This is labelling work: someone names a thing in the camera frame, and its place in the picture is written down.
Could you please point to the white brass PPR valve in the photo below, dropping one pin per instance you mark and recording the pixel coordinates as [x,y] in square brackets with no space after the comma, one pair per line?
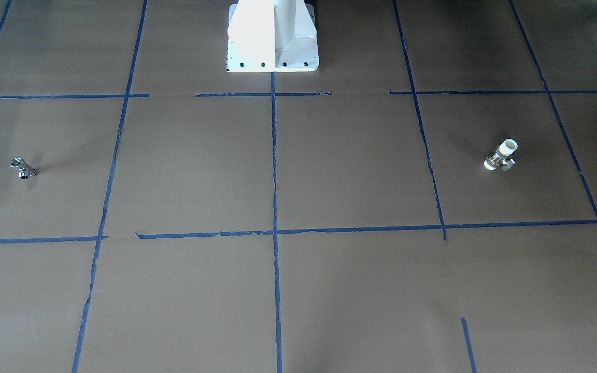
[502,157]

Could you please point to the chrome tee pipe fitting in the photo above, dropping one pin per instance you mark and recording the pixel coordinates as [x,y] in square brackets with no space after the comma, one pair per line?
[25,171]

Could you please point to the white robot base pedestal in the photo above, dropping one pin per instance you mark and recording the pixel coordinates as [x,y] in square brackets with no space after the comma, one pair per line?
[271,36]

